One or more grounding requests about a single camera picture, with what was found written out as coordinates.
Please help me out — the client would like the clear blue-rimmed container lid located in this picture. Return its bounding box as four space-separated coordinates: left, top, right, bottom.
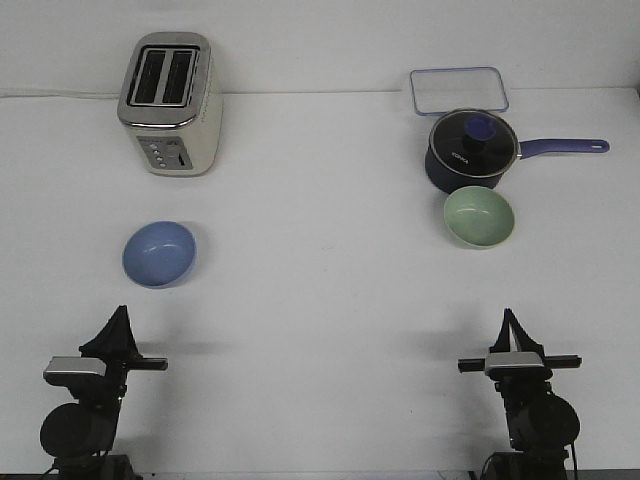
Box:
409 66 510 116

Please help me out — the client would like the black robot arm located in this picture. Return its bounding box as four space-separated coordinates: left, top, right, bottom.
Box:
457 308 582 479
39 305 168 479

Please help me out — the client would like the dark blue saucepan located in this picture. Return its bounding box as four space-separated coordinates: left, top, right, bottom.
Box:
425 138 610 193

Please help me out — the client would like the glass pot lid blue knob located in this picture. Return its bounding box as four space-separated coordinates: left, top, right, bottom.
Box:
430 109 518 178

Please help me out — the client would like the blue bowl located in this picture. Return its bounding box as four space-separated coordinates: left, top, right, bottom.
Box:
122 221 197 289

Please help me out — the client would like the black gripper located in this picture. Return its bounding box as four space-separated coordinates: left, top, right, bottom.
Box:
79 305 168 395
457 308 582 393

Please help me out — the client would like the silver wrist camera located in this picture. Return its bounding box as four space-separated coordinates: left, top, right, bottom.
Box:
484 352 545 381
43 356 107 386

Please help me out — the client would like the green bowl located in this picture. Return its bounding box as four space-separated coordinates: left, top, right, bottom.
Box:
443 186 515 249

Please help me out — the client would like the silver two-slot toaster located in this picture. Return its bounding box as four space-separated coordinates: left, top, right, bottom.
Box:
117 31 223 177

